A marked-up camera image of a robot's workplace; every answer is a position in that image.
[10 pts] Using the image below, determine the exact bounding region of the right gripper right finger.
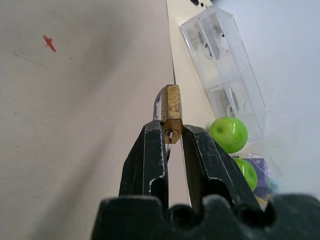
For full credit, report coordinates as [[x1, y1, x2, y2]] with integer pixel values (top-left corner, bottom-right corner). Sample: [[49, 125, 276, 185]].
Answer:
[[181, 124, 266, 214]]

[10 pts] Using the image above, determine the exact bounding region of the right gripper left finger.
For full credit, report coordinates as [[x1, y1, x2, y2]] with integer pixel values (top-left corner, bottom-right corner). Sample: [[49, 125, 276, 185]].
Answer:
[[118, 119, 170, 209]]

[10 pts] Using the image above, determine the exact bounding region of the brass padlock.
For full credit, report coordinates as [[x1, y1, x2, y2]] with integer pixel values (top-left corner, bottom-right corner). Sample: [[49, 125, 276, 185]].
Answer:
[[151, 84, 185, 146]]

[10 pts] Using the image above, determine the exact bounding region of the green apple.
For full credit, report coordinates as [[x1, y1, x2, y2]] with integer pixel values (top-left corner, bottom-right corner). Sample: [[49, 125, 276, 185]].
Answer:
[[232, 157, 259, 193], [208, 116, 249, 154]]

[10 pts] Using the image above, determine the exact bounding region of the purple pack in bag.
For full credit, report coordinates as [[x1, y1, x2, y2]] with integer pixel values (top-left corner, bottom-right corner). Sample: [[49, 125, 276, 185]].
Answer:
[[241, 153, 272, 191]]

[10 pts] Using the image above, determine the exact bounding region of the dark small part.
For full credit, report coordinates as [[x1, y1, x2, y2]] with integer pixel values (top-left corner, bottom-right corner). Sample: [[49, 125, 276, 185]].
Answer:
[[226, 86, 242, 118]]

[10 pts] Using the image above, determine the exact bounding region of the colourful small items bundle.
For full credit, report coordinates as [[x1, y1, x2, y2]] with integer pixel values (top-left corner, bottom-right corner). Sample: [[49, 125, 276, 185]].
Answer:
[[257, 176, 280, 206]]

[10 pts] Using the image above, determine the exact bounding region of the clear plastic bag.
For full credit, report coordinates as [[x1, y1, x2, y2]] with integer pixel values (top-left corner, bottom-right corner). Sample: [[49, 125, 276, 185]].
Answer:
[[232, 147, 303, 208]]

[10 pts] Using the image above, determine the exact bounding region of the clear plastic compartment box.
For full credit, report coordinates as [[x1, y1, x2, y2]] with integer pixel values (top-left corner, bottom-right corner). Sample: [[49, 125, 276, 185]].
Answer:
[[179, 5, 268, 141]]

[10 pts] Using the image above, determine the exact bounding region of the small red scrap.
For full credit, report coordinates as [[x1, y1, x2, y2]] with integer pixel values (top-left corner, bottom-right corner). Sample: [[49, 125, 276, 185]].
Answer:
[[42, 34, 57, 53]]

